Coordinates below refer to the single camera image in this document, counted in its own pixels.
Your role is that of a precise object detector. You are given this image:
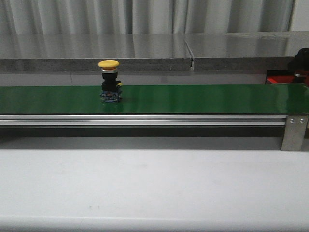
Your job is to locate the grey pleated curtain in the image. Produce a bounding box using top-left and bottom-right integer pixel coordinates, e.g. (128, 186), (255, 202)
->
(0, 0), (294, 35)

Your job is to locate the push button switch block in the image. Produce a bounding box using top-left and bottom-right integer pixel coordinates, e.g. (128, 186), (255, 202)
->
(98, 60), (122, 103)

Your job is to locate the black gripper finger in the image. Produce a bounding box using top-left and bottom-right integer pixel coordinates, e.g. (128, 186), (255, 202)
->
(288, 48), (309, 72)

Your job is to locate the left grey stone slab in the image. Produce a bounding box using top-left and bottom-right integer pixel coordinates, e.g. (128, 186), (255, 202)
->
(0, 34), (192, 73)

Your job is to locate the green conveyor belt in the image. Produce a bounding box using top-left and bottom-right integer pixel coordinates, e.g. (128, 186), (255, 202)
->
(0, 84), (309, 114)

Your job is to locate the red mushroom push button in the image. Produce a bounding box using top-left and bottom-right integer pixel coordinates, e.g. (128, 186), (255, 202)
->
(292, 70), (309, 86)

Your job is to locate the steel conveyor support bracket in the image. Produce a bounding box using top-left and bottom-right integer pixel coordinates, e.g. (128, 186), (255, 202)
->
(281, 115), (309, 151)

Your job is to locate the aluminium conveyor side rail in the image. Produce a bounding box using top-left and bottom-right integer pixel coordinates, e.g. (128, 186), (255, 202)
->
(0, 114), (287, 127)

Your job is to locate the red plastic tray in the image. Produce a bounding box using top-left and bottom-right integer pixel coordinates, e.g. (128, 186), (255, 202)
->
(266, 76), (294, 84)

